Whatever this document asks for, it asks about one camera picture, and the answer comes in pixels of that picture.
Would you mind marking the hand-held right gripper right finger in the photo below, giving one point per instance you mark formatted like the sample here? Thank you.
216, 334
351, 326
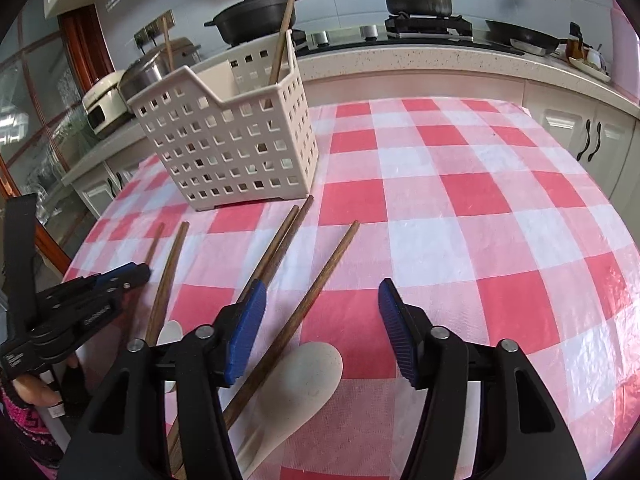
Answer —
397, 335

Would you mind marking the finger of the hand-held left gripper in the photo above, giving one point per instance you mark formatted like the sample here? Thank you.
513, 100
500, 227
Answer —
85, 317
120, 277

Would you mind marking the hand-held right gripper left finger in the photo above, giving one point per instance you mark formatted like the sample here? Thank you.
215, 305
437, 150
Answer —
247, 332

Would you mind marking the brown wooden chopstick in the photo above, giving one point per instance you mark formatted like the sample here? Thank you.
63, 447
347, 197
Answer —
295, 230
156, 240
170, 275
167, 45
320, 285
287, 15
277, 240

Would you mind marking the white perforated plastic basket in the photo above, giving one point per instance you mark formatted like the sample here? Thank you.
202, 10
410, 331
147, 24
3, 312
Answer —
225, 150

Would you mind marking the person's left forearm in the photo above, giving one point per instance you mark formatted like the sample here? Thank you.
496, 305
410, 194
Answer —
22, 430

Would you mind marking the person's left hand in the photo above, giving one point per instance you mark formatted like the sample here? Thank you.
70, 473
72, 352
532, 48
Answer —
32, 391

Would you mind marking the large white spoon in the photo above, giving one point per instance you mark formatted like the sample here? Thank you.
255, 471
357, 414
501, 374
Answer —
300, 375

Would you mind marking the small white spoon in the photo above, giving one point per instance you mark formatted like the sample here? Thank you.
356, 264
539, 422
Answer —
171, 332

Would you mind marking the white lower cabinet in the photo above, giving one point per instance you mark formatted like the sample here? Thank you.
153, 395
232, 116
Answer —
97, 190
560, 120

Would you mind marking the red white checkered tablecloth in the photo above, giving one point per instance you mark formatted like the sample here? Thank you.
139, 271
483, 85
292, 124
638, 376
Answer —
450, 240

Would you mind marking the cream white cooker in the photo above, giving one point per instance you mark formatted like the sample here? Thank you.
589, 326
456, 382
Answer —
102, 105

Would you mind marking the silver rice cooker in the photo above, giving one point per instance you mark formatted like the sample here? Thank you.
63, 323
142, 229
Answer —
150, 67

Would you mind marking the wooden framed glass door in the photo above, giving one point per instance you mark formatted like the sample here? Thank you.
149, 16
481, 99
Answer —
82, 40

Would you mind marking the white speckled countertop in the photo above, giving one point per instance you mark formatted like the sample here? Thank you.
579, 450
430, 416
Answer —
400, 62

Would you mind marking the black casserole pot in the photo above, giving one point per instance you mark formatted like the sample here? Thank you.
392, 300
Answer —
250, 22

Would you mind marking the black glass gas stove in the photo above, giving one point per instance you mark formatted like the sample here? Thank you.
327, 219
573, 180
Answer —
350, 42

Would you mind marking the silver stove knob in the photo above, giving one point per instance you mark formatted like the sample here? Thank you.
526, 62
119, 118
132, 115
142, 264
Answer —
320, 38
369, 33

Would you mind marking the black casserole lid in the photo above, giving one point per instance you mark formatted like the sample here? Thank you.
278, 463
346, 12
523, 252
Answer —
255, 4

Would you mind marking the black burner grate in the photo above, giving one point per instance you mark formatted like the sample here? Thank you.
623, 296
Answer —
430, 24

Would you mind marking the black frying pan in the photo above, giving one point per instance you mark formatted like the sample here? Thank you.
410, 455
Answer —
525, 37

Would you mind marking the dark sauce bottle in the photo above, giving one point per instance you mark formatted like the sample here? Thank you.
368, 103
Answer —
576, 40

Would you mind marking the gold wall outlet strip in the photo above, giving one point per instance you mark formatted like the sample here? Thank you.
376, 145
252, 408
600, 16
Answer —
150, 32

